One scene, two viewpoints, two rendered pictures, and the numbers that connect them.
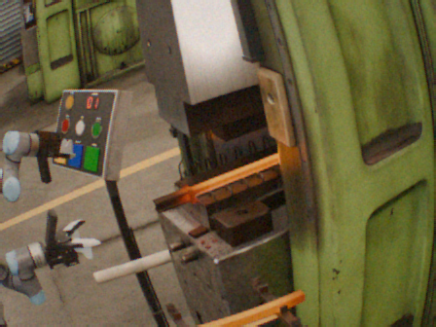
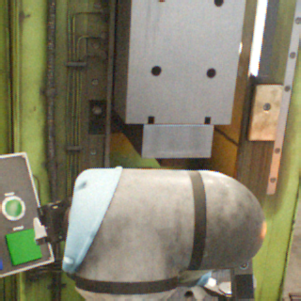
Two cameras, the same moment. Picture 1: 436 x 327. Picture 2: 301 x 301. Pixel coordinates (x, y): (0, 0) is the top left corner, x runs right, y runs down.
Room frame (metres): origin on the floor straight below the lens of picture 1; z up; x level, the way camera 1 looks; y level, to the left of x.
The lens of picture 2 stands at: (1.77, 1.55, 1.64)
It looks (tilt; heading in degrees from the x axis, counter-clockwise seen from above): 21 degrees down; 272
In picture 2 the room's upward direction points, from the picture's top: 5 degrees clockwise
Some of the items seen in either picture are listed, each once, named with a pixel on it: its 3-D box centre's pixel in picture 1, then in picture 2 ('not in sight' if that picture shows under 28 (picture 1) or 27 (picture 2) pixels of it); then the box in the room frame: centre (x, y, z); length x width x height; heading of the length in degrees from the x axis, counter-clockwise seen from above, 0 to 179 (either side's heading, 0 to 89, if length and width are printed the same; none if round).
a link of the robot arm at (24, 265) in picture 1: (20, 262); not in sight; (1.60, 0.64, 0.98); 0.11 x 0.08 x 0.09; 112
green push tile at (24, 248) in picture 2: (92, 159); (23, 246); (2.18, 0.39, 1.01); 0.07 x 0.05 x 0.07; 47
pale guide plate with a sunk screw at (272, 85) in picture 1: (275, 105); (264, 113); (1.60, -0.15, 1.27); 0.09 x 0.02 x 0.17; 22
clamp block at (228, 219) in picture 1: (244, 223); not in sight; (1.70, -0.03, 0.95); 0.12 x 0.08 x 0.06; 112
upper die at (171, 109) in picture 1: (244, 85); (158, 121); (1.93, -0.11, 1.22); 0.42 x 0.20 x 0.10; 112
